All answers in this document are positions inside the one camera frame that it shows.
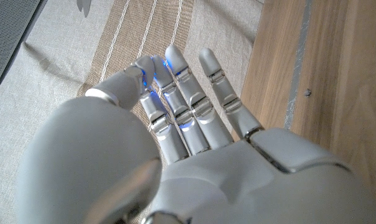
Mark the grey tape outline marking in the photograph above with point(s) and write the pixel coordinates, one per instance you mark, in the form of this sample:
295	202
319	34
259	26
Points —
297	62

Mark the black metal frame bar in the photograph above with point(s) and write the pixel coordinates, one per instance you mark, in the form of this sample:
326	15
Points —
7	34

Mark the beige striped curtain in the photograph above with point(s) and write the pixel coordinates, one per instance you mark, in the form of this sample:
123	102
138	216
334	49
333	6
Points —
113	62

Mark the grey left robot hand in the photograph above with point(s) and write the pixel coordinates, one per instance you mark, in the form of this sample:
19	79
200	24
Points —
222	174

